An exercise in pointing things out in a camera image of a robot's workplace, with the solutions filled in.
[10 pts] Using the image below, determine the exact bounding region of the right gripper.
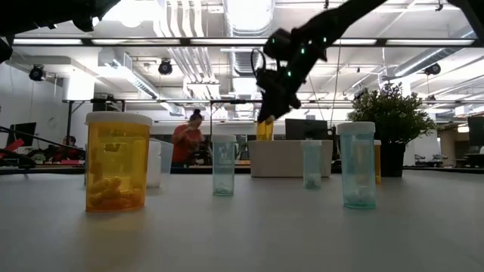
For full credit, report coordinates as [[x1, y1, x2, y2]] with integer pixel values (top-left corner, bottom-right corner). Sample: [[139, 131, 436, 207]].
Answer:
[[255, 59, 308, 124]]

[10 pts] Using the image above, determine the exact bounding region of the medium orange pill bottle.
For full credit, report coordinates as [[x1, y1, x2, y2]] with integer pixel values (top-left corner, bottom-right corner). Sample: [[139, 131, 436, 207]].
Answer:
[[256, 119, 275, 141]]

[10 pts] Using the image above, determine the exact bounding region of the small teal pill bottle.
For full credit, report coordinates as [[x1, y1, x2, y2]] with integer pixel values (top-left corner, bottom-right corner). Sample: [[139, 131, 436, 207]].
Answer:
[[301, 140, 323, 190], [211, 134, 237, 196]]

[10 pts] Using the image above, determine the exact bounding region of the large teal pill bottle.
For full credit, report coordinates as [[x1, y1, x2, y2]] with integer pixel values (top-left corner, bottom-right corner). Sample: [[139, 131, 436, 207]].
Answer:
[[337, 121, 377, 210]]

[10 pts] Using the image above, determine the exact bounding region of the slim orange pill bottle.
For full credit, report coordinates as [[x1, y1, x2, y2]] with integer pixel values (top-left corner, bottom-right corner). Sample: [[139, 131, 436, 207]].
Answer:
[[373, 139, 383, 185]]

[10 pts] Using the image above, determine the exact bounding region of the white opaque pill bottle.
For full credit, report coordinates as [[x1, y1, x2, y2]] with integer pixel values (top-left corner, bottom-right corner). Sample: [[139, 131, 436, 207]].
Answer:
[[146, 140, 163, 189]]

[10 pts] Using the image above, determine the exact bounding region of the large orange pill bottle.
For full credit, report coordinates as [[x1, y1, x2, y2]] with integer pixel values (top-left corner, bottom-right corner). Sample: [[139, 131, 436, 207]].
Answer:
[[85, 111, 154, 213]]

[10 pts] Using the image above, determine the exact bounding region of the clear plastic bin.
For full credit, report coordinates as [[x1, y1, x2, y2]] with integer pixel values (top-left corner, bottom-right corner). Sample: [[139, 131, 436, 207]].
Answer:
[[83, 138, 175, 186]]

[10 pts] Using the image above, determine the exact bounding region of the black computer monitor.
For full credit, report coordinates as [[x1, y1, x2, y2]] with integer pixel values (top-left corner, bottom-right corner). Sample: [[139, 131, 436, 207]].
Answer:
[[467, 116, 484, 147], [6, 122, 38, 147], [284, 119, 329, 141]]

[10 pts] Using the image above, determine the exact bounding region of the person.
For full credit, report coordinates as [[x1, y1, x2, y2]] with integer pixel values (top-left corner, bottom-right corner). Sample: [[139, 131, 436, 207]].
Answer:
[[172, 109, 207, 168], [52, 134, 86, 164]]

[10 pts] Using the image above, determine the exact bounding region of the green potted plant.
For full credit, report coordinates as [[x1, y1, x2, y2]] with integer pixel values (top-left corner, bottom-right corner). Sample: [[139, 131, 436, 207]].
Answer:
[[346, 82, 436, 178]]

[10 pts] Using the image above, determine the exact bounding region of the black overhead crossbar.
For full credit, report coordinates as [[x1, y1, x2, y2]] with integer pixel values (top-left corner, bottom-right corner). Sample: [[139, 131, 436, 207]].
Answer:
[[0, 36, 484, 48]]

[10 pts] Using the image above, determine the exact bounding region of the black metal frame stand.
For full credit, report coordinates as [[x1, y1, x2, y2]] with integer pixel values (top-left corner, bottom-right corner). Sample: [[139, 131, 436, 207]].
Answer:
[[209, 99, 262, 167]]

